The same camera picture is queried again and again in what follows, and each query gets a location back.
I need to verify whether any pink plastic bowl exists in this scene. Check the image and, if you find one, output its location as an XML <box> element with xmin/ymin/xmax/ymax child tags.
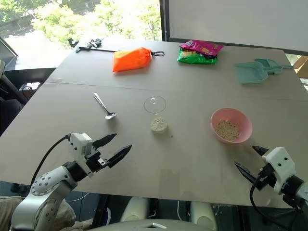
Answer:
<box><xmin>210</xmin><ymin>107</ymin><xmax>253</xmax><ymax>145</ymax></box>

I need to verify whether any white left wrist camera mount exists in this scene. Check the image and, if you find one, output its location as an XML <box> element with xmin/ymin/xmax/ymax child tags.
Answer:
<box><xmin>69</xmin><ymin>132</ymin><xmax>95</xmax><ymax>178</ymax></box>

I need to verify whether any white board panel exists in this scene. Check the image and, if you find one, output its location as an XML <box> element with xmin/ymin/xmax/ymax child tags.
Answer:
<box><xmin>168</xmin><ymin>0</ymin><xmax>308</xmax><ymax>52</ymax></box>

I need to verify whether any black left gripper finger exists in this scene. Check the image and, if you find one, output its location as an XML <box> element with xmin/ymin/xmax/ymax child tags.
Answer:
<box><xmin>92</xmin><ymin>133</ymin><xmax>118</xmax><ymax>149</ymax></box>
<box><xmin>106</xmin><ymin>144</ymin><xmax>133</xmax><ymax>168</ymax></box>

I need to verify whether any silver metal spoon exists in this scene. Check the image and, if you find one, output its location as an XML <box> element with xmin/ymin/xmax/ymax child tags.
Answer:
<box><xmin>92</xmin><ymin>92</ymin><xmax>117</xmax><ymax>120</ymax></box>

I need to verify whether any white rounded robot leg shape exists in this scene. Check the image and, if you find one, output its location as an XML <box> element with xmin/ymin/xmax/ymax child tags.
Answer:
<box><xmin>119</xmin><ymin>196</ymin><xmax>149</xmax><ymax>222</ymax></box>
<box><xmin>189</xmin><ymin>200</ymin><xmax>218</xmax><ymax>230</ymax></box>

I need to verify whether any dark window frame post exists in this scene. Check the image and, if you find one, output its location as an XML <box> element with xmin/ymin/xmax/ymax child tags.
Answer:
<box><xmin>159</xmin><ymin>0</ymin><xmax>170</xmax><ymax>42</ymax></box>

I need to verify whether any black key bunch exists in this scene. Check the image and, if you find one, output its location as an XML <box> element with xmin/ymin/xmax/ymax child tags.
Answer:
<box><xmin>86</xmin><ymin>38</ymin><xmax>105</xmax><ymax>49</ymax></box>

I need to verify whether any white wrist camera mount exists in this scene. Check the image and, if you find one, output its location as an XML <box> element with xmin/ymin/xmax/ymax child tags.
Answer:
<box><xmin>261</xmin><ymin>146</ymin><xmax>298</xmax><ymax>195</ymax></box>
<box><xmin>69</xmin><ymin>132</ymin><xmax>95</xmax><ymax>178</ymax></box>

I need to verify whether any orange drawstring pouch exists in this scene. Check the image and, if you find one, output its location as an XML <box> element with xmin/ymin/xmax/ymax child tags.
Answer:
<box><xmin>112</xmin><ymin>47</ymin><xmax>166</xmax><ymax>73</ymax></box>

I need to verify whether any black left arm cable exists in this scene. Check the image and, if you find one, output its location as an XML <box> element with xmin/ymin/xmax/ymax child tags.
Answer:
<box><xmin>29</xmin><ymin>134</ymin><xmax>72</xmax><ymax>186</ymax></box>

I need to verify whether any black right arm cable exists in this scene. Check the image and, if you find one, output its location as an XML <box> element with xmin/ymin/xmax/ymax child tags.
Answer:
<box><xmin>249</xmin><ymin>175</ymin><xmax>308</xmax><ymax>225</ymax></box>

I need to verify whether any green snack bag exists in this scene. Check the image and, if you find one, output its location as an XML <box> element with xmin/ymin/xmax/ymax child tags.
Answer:
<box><xmin>177</xmin><ymin>47</ymin><xmax>218</xmax><ymax>65</ymax></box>

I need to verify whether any dark furniture beside table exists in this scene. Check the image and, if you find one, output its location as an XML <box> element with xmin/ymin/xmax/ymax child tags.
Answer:
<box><xmin>0</xmin><ymin>67</ymin><xmax>56</xmax><ymax>137</ymax></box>

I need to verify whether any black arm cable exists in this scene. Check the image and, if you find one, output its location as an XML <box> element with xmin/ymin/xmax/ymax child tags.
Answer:
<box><xmin>249</xmin><ymin>175</ymin><xmax>308</xmax><ymax>225</ymax></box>
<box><xmin>29</xmin><ymin>134</ymin><xmax>72</xmax><ymax>186</ymax></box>

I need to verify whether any beige grainy food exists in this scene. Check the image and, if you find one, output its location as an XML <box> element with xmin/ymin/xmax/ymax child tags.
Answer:
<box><xmin>214</xmin><ymin>120</ymin><xmax>240</xmax><ymax>141</ymax></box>

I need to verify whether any small cup of oats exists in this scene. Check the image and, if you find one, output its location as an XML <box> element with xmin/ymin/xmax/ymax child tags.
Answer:
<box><xmin>150</xmin><ymin>116</ymin><xmax>168</xmax><ymax>133</ymax></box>

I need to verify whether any black long-handled stick tool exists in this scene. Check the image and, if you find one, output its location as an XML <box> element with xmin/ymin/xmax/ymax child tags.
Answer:
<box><xmin>75</xmin><ymin>46</ymin><xmax>120</xmax><ymax>54</ymax></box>

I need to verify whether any magenta snack bag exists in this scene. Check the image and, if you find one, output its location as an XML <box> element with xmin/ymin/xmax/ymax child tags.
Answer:
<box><xmin>180</xmin><ymin>39</ymin><xmax>224</xmax><ymax>57</ymax></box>

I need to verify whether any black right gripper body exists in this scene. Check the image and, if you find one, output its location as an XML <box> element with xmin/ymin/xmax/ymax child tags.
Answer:
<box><xmin>255</xmin><ymin>166</ymin><xmax>276</xmax><ymax>191</ymax></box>

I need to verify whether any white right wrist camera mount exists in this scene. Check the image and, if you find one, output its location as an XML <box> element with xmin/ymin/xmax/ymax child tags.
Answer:
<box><xmin>261</xmin><ymin>146</ymin><xmax>298</xmax><ymax>195</ymax></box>

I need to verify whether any teal hand brush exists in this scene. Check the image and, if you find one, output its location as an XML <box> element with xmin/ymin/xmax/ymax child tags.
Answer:
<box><xmin>254</xmin><ymin>58</ymin><xmax>295</xmax><ymax>75</ymax></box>

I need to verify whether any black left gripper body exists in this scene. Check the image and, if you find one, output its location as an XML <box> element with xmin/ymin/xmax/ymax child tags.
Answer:
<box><xmin>84</xmin><ymin>146</ymin><xmax>109</xmax><ymax>173</ymax></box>

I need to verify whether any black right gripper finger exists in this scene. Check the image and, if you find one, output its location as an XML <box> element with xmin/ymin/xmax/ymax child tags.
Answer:
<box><xmin>234</xmin><ymin>161</ymin><xmax>257</xmax><ymax>185</ymax></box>
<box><xmin>251</xmin><ymin>145</ymin><xmax>270</xmax><ymax>158</ymax></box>

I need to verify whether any teal plastic dustpan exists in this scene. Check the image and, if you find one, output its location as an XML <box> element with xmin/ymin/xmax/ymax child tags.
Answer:
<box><xmin>234</xmin><ymin>61</ymin><xmax>269</xmax><ymax>85</ymax></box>

